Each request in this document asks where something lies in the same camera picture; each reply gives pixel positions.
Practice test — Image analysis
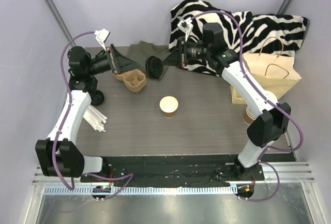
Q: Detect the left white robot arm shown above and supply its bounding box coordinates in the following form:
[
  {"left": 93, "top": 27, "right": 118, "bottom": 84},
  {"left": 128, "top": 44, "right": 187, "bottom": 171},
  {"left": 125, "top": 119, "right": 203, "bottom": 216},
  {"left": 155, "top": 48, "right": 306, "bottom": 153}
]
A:
[{"left": 35, "top": 44, "right": 141, "bottom": 182}]

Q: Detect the zebra print blanket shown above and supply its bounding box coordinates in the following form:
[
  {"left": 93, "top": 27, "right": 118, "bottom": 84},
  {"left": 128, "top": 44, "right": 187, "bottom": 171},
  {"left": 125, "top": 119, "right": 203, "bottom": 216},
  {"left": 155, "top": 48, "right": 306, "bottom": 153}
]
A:
[{"left": 168, "top": 0, "right": 309, "bottom": 74}]

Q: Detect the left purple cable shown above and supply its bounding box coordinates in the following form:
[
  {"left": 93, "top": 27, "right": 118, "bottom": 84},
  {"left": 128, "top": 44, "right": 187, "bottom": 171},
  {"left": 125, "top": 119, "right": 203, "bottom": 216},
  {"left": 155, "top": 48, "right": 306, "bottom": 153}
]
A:
[{"left": 53, "top": 30, "right": 134, "bottom": 201}]

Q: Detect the black plastic cup lid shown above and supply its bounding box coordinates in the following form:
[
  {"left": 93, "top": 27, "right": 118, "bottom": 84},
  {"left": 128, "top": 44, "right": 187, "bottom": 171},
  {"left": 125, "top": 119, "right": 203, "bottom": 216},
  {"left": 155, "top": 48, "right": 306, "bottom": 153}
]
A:
[{"left": 145, "top": 56, "right": 163, "bottom": 79}]

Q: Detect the brown pulp cup carrier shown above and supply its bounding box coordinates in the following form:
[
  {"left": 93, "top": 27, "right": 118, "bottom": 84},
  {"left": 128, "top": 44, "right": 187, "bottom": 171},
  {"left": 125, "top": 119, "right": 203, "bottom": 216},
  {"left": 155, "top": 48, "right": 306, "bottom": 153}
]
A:
[{"left": 112, "top": 69, "right": 147, "bottom": 93}]

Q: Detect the white wrapped straws bundle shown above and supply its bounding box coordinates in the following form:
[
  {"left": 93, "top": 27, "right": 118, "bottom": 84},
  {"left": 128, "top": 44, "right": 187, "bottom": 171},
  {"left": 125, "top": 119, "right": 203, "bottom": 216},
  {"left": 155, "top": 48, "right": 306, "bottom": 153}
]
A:
[{"left": 83, "top": 105, "right": 108, "bottom": 132}]

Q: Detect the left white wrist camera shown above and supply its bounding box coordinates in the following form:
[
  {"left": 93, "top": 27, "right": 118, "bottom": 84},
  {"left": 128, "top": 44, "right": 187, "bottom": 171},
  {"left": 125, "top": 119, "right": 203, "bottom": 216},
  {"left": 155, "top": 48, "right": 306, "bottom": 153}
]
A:
[{"left": 94, "top": 28, "right": 110, "bottom": 50}]

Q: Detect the aluminium rail frame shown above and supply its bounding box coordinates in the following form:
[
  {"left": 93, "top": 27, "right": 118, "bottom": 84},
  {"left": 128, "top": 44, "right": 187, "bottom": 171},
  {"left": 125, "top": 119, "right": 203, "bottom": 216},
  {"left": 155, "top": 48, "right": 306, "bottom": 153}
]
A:
[{"left": 24, "top": 48, "right": 318, "bottom": 224}]

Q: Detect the olive green cloth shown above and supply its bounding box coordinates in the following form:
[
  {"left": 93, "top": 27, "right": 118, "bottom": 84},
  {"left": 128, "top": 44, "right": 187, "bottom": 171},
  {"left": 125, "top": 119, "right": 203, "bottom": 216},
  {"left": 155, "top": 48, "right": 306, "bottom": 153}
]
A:
[{"left": 126, "top": 41, "right": 170, "bottom": 80}]

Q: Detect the purple cable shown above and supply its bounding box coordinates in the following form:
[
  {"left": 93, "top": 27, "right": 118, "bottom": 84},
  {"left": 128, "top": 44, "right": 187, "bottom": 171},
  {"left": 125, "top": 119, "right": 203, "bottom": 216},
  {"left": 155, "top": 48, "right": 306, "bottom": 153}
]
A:
[
  {"left": 191, "top": 10, "right": 304, "bottom": 202},
  {"left": 53, "top": 30, "right": 134, "bottom": 201}
]

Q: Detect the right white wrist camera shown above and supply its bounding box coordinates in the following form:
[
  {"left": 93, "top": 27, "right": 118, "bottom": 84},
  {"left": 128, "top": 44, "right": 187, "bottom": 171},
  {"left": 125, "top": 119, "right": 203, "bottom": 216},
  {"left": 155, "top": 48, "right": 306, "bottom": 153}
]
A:
[{"left": 177, "top": 17, "right": 193, "bottom": 41}]

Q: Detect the stack of paper cups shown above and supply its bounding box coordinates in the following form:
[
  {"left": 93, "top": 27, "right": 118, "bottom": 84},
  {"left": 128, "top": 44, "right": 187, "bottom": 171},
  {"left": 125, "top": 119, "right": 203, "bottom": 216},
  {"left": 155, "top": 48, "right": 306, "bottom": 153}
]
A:
[{"left": 243, "top": 91, "right": 278, "bottom": 126}]

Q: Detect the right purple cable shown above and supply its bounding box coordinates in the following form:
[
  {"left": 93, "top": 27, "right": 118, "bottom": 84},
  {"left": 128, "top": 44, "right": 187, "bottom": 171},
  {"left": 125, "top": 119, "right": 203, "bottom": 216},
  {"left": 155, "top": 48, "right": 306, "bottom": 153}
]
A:
[{"left": 191, "top": 10, "right": 304, "bottom": 202}]

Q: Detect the stack of black lids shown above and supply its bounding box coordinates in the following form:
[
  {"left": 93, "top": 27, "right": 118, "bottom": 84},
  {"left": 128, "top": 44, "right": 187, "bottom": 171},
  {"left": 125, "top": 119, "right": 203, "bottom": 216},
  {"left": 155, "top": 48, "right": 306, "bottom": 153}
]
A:
[{"left": 91, "top": 90, "right": 104, "bottom": 106}]

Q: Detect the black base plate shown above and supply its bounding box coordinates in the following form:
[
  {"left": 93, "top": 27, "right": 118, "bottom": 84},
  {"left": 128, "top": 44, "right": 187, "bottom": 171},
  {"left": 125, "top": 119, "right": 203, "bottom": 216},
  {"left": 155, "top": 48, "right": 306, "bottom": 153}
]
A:
[{"left": 49, "top": 154, "right": 265, "bottom": 183}]

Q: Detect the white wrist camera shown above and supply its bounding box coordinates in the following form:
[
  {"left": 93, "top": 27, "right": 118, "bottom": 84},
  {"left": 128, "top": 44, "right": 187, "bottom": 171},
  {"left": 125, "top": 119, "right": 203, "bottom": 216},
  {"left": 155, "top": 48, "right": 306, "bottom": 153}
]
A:
[
  {"left": 94, "top": 28, "right": 110, "bottom": 50},
  {"left": 177, "top": 17, "right": 193, "bottom": 41}
]

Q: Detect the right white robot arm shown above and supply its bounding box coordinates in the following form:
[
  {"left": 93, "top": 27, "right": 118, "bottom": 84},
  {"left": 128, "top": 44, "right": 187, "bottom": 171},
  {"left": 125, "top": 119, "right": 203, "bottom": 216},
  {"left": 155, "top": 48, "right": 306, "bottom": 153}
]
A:
[{"left": 163, "top": 23, "right": 291, "bottom": 180}]

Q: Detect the brown paper bag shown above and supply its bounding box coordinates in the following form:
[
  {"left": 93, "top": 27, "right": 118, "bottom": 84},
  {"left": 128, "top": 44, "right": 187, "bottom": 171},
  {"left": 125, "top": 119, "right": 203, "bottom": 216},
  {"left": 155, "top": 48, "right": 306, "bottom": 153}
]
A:
[{"left": 243, "top": 42, "right": 302, "bottom": 99}]

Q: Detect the brown paper coffee cup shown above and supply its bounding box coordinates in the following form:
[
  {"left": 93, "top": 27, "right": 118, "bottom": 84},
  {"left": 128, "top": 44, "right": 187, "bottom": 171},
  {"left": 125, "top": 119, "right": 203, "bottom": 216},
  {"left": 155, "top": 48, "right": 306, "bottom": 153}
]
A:
[{"left": 159, "top": 96, "right": 178, "bottom": 118}]

